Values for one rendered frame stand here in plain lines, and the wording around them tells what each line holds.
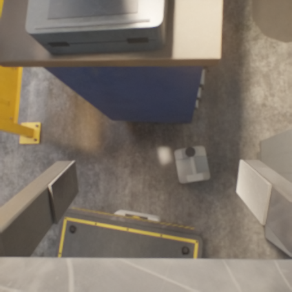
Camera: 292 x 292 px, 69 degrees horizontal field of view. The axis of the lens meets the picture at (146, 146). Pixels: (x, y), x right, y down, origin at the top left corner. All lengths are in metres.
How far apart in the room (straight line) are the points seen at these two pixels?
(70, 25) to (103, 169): 1.09
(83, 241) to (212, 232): 0.73
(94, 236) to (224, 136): 0.92
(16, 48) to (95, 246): 0.89
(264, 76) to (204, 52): 1.12
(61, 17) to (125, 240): 0.92
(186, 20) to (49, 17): 0.26
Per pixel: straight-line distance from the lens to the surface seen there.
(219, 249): 1.43
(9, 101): 1.60
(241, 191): 0.17
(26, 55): 0.58
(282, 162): 1.12
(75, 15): 0.47
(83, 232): 1.17
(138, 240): 1.09
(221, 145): 1.38
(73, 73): 0.73
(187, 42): 0.47
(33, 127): 1.71
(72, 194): 0.16
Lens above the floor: 1.35
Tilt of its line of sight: 78 degrees down
